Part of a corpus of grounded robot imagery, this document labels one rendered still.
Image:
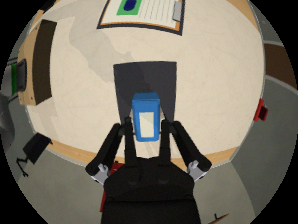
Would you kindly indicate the blue self-inking stamp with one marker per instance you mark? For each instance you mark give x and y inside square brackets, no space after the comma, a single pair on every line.
[146,115]

